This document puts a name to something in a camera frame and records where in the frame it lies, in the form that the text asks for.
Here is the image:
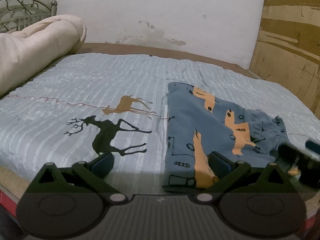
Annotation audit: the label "blue pants with orange trucks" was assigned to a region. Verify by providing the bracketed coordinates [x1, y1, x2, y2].
[163, 82, 300, 192]

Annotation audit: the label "light blue striped bed quilt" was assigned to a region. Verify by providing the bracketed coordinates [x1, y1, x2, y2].
[1, 53, 319, 194]

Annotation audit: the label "plywood wardrobe panel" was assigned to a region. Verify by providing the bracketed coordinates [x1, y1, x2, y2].
[249, 0, 319, 117]

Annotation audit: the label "rolled cream blanket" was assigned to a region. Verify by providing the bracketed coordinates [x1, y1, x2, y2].
[1, 15, 87, 96]

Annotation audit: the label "ornate metal headboard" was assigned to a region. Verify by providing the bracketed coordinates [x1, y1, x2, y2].
[1, 0, 57, 33]

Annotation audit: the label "brown wooden bed frame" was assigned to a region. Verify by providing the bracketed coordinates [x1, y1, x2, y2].
[78, 43, 261, 80]

